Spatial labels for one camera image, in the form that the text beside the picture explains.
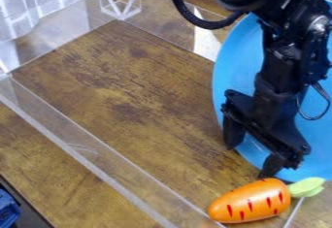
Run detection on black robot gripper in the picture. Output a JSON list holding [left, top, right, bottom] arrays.
[[221, 75, 312, 179]]

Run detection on orange toy carrot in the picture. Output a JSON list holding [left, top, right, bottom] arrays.
[[208, 178, 325, 223]]

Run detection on blue round plate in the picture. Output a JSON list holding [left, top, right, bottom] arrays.
[[212, 0, 332, 183]]

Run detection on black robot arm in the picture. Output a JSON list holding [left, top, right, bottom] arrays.
[[218, 0, 332, 178]]

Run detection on blue object at corner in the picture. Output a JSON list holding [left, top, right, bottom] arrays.
[[0, 189, 21, 228]]

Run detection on clear acrylic enclosure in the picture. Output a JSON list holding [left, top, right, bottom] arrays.
[[0, 0, 332, 228]]

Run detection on black braided cable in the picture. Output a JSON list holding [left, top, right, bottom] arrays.
[[165, 0, 248, 31]]

